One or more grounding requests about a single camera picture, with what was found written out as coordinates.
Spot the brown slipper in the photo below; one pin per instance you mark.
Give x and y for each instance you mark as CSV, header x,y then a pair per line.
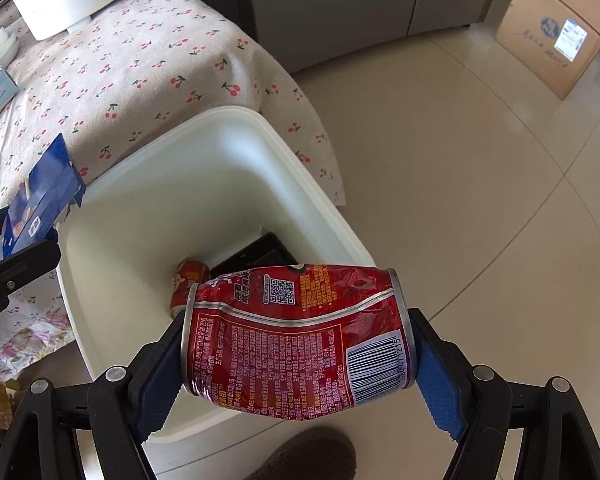
x,y
310,455

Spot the cardboard box white label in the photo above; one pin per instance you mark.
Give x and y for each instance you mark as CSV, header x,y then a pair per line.
x,y
535,35

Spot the grey refrigerator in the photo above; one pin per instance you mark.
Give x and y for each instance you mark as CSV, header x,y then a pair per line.
x,y
330,5

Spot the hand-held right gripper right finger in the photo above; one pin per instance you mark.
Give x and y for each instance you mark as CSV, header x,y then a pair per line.
x,y
440,390

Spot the cherry print tablecloth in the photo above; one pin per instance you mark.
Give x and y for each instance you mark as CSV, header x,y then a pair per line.
x,y
130,60

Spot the white plastic bin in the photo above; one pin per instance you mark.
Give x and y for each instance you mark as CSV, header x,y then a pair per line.
x,y
205,185

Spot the black plastic tray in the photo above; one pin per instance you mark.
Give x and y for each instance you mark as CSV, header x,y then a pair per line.
x,y
252,257

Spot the blue foil snack packet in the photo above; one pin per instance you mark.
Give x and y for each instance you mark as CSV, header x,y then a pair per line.
x,y
45,190

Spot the white electric cooking pot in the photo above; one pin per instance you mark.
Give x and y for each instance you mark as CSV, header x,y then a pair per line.
x,y
55,0

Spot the dented red drink can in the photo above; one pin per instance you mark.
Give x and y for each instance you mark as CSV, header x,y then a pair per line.
x,y
280,345

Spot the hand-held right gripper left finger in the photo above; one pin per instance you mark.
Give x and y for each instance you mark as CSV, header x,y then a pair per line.
x,y
155,390

